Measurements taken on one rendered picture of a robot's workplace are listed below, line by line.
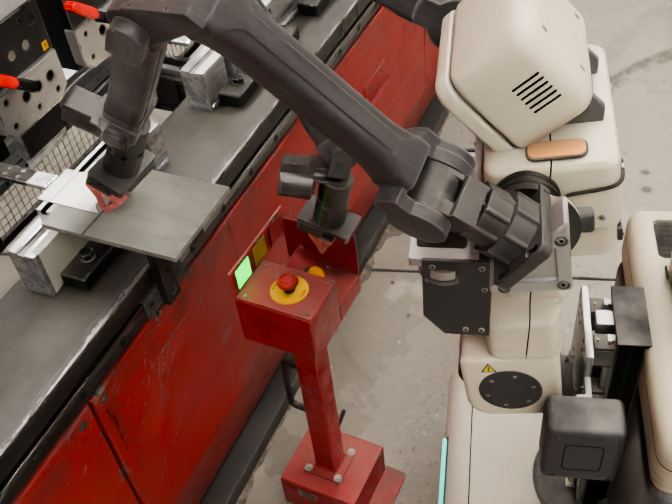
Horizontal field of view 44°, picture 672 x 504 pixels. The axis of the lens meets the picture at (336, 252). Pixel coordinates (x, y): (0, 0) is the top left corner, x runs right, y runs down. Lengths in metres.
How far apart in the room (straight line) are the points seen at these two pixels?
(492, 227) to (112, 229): 0.67
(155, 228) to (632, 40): 2.70
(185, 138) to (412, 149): 0.90
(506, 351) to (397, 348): 1.09
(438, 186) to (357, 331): 1.54
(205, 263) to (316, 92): 0.87
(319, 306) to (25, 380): 0.51
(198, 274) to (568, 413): 0.75
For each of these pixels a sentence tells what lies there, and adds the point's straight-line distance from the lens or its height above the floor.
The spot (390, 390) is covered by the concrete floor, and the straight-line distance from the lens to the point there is 2.34.
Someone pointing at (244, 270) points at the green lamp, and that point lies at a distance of 1.54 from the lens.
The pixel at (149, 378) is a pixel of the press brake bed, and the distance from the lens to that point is 1.62.
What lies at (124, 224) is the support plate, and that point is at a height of 1.00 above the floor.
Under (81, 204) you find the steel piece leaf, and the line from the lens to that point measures 1.48.
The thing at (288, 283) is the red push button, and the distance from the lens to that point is 1.51.
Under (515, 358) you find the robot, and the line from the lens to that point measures 1.38.
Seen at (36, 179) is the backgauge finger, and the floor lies 1.00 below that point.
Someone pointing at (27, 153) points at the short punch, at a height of 1.12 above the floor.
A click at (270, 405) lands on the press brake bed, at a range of 2.29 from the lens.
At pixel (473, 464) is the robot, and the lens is 1.89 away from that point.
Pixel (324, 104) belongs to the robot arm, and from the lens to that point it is 0.88.
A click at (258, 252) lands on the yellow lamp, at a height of 0.81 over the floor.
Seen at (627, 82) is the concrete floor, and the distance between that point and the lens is 3.48.
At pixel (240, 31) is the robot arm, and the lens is 0.83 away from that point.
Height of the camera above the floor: 1.89
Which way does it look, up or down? 44 degrees down
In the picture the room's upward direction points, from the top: 7 degrees counter-clockwise
